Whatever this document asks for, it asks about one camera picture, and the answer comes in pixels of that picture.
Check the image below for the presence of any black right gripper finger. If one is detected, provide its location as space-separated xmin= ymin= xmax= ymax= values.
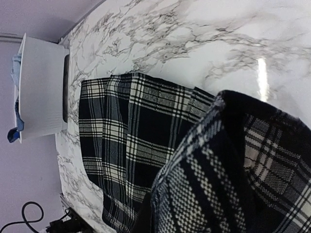
xmin=131 ymin=193 xmax=154 ymax=233

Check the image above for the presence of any black white plaid shirt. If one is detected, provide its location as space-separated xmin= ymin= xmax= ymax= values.
xmin=78 ymin=73 xmax=311 ymax=233

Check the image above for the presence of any white plastic laundry bin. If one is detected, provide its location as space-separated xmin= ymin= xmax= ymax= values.
xmin=15 ymin=34 xmax=69 ymax=142

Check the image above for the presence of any light blue garment in bin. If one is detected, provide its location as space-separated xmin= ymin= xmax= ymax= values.
xmin=11 ymin=53 xmax=22 ymax=87

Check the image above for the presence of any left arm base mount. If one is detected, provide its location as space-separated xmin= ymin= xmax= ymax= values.
xmin=45 ymin=212 xmax=88 ymax=233

